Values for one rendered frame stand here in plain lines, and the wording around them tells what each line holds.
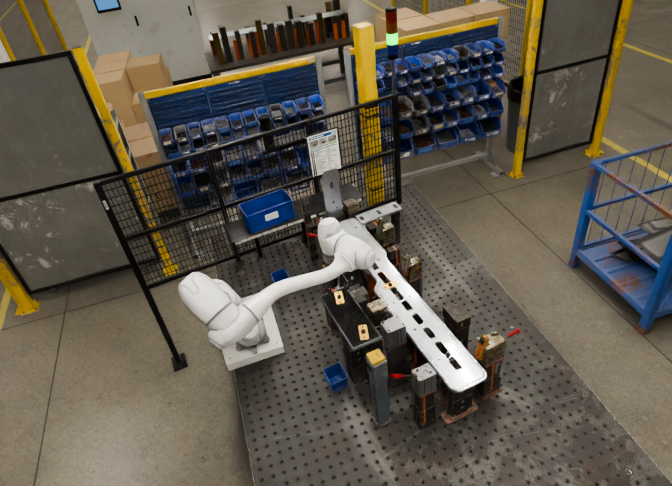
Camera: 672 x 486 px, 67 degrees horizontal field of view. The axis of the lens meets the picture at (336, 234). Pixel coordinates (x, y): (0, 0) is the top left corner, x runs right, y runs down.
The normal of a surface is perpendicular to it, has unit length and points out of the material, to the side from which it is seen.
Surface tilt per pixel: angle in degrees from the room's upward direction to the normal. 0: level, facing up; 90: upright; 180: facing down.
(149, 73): 90
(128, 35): 90
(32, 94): 89
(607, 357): 0
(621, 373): 0
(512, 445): 0
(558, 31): 91
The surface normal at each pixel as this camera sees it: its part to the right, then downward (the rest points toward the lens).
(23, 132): 0.27, 0.57
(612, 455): -0.11, -0.79
